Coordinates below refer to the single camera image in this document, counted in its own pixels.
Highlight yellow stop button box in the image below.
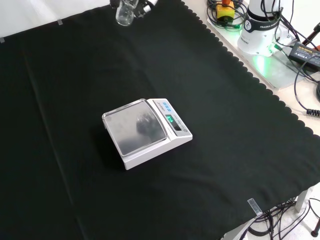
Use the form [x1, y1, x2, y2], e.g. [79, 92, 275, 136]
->
[215, 0, 236, 21]

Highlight black cable bundle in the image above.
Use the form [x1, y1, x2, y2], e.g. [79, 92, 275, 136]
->
[206, 0, 249, 32]

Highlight black bench cloth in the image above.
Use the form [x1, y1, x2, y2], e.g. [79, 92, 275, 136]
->
[0, 0, 320, 240]

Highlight white electronic balance steel pan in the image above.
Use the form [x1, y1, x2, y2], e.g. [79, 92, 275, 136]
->
[101, 98, 194, 171]

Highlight black power adapter brick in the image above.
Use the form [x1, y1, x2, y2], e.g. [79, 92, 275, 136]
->
[288, 41, 320, 68]

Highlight clear glass beaker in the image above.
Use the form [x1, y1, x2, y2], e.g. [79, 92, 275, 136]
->
[115, 0, 140, 27]

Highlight black tangled floor cables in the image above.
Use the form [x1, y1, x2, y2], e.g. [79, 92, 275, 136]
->
[246, 196, 320, 240]

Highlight white table leg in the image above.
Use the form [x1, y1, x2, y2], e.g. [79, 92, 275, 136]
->
[294, 188, 309, 214]

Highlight grey metal base plate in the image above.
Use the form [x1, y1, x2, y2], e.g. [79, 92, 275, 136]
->
[251, 24, 320, 90]

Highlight clear tape strip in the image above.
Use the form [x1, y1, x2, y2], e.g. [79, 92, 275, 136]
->
[247, 197, 263, 217]

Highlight black cable with coiled section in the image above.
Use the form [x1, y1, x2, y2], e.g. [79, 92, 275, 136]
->
[293, 61, 320, 117]

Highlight dark tripod leg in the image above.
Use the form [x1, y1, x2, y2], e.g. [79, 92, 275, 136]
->
[300, 21, 320, 51]

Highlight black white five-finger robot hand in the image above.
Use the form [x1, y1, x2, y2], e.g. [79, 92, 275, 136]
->
[109, 0, 159, 19]

